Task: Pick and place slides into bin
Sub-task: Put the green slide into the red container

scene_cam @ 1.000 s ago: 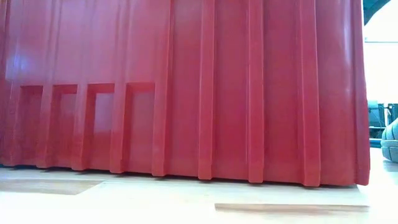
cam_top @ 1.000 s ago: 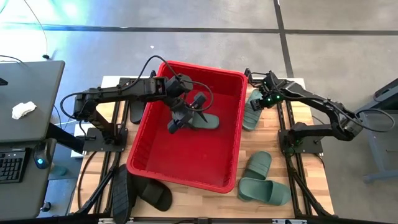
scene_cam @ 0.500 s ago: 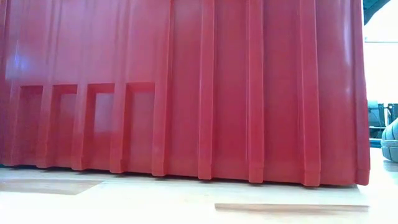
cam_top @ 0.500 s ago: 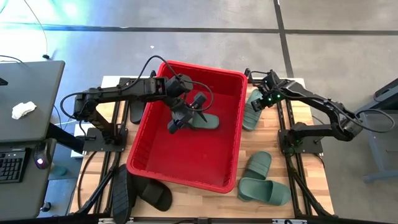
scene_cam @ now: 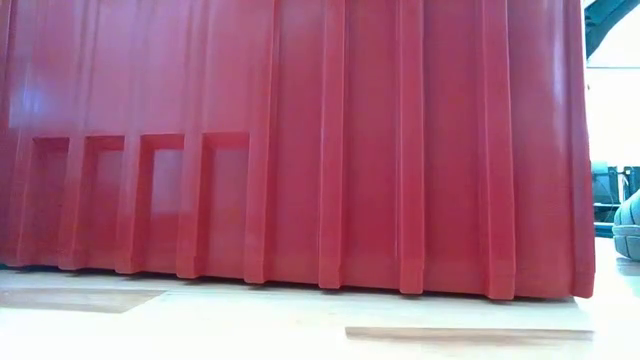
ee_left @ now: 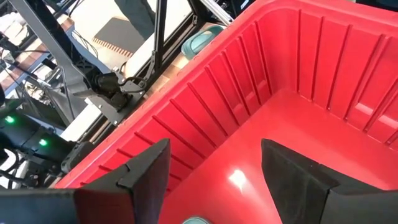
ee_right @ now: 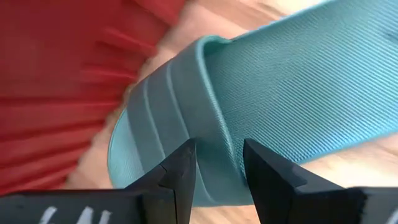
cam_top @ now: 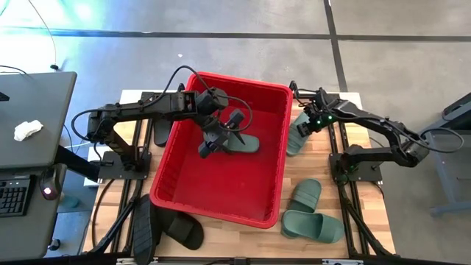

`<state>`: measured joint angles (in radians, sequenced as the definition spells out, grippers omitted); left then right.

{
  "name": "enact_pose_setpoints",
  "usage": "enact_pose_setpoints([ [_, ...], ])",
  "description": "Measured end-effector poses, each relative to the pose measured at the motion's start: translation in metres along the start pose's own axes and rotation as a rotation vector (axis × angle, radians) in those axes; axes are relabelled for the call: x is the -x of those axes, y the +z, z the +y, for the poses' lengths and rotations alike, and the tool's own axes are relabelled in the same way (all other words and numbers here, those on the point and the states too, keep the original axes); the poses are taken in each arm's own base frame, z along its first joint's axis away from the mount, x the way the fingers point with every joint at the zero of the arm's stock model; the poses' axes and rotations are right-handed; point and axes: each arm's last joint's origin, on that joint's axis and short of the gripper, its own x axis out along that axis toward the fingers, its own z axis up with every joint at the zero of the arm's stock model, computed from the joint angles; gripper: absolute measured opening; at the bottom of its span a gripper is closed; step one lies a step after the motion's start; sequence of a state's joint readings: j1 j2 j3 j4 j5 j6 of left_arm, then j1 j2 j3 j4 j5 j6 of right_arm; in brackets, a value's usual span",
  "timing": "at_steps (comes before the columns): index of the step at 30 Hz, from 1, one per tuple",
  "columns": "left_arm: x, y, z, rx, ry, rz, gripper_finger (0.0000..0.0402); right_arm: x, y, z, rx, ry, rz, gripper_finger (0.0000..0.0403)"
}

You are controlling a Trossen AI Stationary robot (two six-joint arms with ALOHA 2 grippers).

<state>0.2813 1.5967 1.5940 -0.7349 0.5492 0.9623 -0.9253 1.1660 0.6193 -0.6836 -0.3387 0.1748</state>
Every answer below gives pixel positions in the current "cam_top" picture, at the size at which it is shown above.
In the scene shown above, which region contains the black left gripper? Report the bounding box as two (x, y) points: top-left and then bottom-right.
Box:
(197, 108), (247, 160)

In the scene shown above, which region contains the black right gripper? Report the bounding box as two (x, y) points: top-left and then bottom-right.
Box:
(296, 106), (334, 138)

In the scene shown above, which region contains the green rubber slide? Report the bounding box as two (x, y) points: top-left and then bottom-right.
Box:
(286, 111), (314, 158)
(286, 178), (323, 214)
(204, 132), (261, 155)
(280, 209), (346, 244)

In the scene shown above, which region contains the red plastic bin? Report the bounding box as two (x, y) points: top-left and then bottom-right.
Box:
(149, 71), (294, 230)

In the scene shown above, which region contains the white box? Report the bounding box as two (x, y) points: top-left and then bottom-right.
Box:
(83, 146), (111, 188)

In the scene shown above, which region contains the black computer mouse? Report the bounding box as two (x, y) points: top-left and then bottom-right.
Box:
(39, 164), (68, 202)

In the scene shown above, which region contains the grey desk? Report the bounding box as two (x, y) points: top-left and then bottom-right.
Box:
(0, 71), (78, 262)

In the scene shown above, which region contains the white crumpled cloth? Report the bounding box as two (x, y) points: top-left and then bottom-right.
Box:
(13, 119), (44, 143)

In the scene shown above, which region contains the black keyboard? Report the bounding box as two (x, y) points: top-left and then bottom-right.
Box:
(0, 174), (37, 218)

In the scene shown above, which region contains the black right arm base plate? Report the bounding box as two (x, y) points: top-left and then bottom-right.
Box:
(328, 152), (384, 183)

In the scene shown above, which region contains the black aluminium table frame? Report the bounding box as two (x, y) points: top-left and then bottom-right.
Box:
(83, 81), (397, 265)

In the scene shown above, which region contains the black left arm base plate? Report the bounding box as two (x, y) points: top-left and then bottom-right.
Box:
(98, 149), (152, 181)

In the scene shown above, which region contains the silver frame bracket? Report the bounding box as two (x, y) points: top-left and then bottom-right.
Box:
(116, 257), (159, 265)
(322, 259), (364, 265)

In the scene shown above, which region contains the grey desk frame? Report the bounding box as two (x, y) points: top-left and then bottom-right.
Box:
(419, 91), (471, 218)

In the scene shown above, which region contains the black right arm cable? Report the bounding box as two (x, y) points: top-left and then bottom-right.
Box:
(289, 80), (465, 155)

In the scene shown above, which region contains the thin floor cable with plug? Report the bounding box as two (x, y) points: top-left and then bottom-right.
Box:
(27, 0), (60, 71)

